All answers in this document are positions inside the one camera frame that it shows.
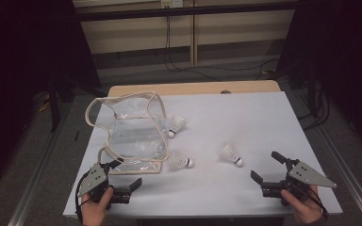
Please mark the black metal stand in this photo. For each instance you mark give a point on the black metal stand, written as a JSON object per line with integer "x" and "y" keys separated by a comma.
{"x": 54, "y": 106}
{"x": 311, "y": 94}

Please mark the clear tote bag beige trim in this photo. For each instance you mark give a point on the clear tote bag beige trim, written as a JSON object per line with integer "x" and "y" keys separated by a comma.
{"x": 138, "y": 138}

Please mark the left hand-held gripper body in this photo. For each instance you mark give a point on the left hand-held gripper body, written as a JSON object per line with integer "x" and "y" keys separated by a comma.
{"x": 92, "y": 182}

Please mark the dim yellowish floor item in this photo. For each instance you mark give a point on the dim yellowish floor item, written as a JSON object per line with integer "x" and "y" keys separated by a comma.
{"x": 43, "y": 106}

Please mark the person's right hand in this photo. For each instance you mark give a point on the person's right hand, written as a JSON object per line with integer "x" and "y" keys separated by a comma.
{"x": 306, "y": 210}

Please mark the dark round table grommet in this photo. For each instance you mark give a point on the dark round table grommet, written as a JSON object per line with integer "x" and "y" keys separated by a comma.
{"x": 225, "y": 92}

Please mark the beige vertical post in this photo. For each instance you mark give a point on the beige vertical post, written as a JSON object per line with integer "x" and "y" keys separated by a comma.
{"x": 194, "y": 37}

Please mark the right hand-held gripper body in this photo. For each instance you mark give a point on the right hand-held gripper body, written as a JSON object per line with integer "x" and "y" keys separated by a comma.
{"x": 308, "y": 175}

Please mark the small black floor item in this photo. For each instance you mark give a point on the small black floor item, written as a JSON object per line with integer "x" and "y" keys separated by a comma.
{"x": 77, "y": 135}

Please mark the aluminium floor rail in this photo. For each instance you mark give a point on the aluminium floor rail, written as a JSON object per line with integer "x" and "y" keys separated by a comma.
{"x": 352, "y": 179}
{"x": 34, "y": 179}

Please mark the person's left hand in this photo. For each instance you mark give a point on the person's left hand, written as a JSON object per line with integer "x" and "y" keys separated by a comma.
{"x": 94, "y": 212}

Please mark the white shuttlecock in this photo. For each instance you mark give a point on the white shuttlecock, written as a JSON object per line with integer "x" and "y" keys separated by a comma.
{"x": 230, "y": 154}
{"x": 179, "y": 161}
{"x": 176, "y": 124}

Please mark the wooden table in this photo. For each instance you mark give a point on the wooden table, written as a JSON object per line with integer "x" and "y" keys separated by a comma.
{"x": 185, "y": 88}

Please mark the dark curtain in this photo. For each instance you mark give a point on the dark curtain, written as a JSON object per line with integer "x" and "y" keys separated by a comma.
{"x": 342, "y": 47}
{"x": 19, "y": 62}

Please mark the white wall socket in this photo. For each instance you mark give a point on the white wall socket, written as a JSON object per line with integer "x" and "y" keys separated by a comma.
{"x": 171, "y": 3}

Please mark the white table sheet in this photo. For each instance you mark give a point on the white table sheet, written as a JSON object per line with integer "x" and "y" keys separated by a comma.
{"x": 264, "y": 125}

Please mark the black horizontal beam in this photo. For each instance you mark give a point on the black horizontal beam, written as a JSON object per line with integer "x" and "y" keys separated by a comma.
{"x": 232, "y": 11}

